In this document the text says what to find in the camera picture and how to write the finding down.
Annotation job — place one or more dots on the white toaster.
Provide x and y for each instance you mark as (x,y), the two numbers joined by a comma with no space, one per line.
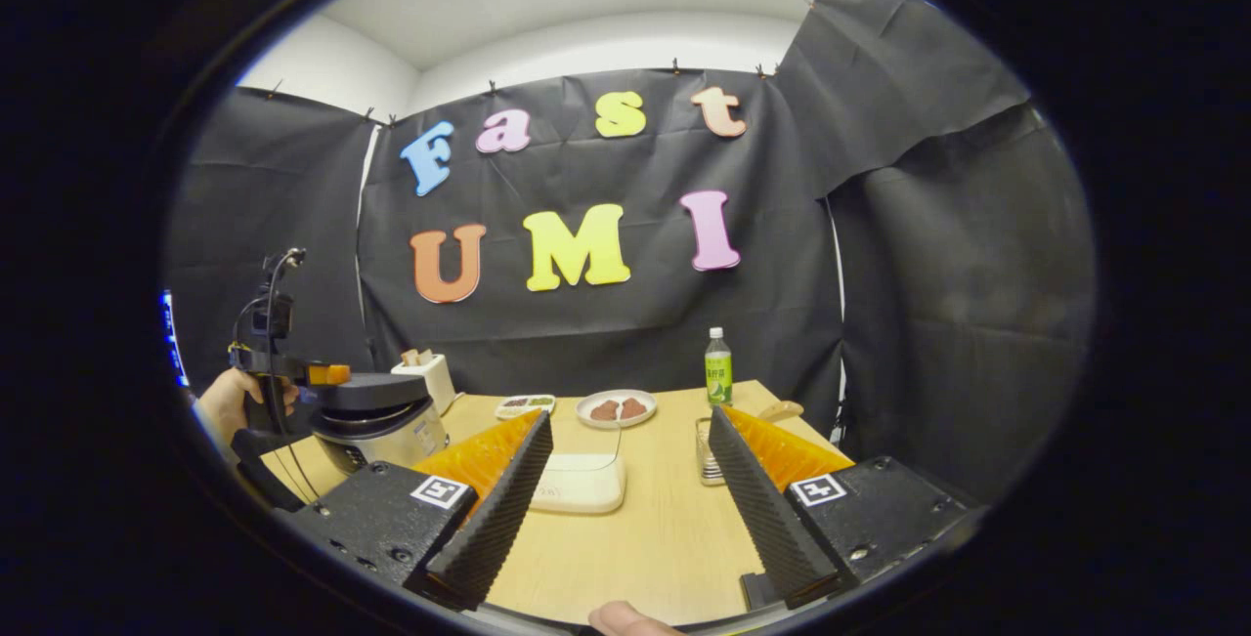
(435,387)

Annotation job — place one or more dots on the white divided bean dish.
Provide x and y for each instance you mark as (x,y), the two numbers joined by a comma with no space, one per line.
(525,406)

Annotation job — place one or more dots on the clear glass dish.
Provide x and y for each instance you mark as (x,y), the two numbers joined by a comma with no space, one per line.
(577,460)

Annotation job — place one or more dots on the black silver rice cooker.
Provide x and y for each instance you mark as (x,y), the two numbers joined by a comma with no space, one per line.
(381,431)

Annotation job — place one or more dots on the wooden spoon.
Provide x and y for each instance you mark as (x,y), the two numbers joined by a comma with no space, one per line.
(782,410)

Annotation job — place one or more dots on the computer monitor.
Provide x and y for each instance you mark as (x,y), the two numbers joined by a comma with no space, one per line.
(174,343)

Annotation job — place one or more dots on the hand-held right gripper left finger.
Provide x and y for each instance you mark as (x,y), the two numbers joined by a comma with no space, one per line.
(498,519)

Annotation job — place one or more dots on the black backdrop cloth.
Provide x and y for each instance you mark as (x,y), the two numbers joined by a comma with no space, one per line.
(928,275)

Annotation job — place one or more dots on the white round plate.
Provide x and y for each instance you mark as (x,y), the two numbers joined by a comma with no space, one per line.
(616,423)

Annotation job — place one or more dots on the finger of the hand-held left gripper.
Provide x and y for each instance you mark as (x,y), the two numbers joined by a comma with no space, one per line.
(330,374)

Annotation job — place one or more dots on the green tea bottle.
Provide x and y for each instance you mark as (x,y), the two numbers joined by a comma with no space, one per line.
(718,372)

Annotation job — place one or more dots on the brown meat piece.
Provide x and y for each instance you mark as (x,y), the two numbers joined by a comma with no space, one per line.
(633,408)
(604,410)

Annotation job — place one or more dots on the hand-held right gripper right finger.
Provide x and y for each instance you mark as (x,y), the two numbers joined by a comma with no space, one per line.
(767,519)

